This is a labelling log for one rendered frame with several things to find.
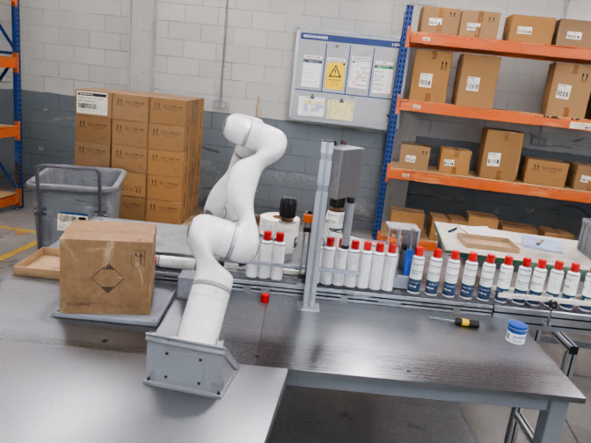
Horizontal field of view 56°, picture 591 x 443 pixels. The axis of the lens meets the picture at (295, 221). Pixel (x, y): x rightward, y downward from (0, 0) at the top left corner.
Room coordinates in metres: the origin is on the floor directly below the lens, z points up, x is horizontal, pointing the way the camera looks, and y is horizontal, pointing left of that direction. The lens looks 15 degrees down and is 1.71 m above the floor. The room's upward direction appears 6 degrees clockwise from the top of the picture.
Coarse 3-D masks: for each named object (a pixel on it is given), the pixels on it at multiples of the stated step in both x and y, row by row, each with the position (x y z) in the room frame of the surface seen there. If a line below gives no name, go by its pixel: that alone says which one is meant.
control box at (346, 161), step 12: (336, 156) 2.05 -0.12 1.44; (348, 156) 2.07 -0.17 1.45; (360, 156) 2.15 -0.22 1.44; (336, 168) 2.05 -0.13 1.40; (348, 168) 2.08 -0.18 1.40; (360, 168) 2.16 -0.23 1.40; (336, 180) 2.04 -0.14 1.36; (348, 180) 2.09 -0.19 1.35; (360, 180) 2.17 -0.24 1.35; (336, 192) 2.04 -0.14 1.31; (348, 192) 2.10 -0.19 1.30
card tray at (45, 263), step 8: (40, 248) 2.31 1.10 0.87; (48, 248) 2.33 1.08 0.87; (56, 248) 2.33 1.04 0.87; (32, 256) 2.22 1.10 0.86; (40, 256) 2.30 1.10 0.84; (48, 256) 2.31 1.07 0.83; (56, 256) 2.33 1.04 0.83; (16, 264) 2.09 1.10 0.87; (24, 264) 2.15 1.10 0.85; (32, 264) 2.20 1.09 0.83; (40, 264) 2.21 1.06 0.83; (48, 264) 2.22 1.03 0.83; (56, 264) 2.23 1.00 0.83; (16, 272) 2.07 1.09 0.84; (24, 272) 2.07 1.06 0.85; (32, 272) 2.07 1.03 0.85; (40, 272) 2.07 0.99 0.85; (48, 272) 2.07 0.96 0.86; (56, 272) 2.07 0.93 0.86
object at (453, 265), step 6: (456, 252) 2.21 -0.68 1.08; (450, 258) 2.22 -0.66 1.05; (456, 258) 2.21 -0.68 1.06; (450, 264) 2.21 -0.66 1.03; (456, 264) 2.20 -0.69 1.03; (450, 270) 2.20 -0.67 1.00; (456, 270) 2.20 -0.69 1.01; (450, 276) 2.20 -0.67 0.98; (456, 276) 2.21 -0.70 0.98; (444, 282) 2.22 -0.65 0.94; (450, 282) 2.20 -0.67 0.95; (444, 288) 2.21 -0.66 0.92; (450, 288) 2.20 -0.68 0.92; (444, 294) 2.21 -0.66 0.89; (450, 294) 2.20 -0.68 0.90
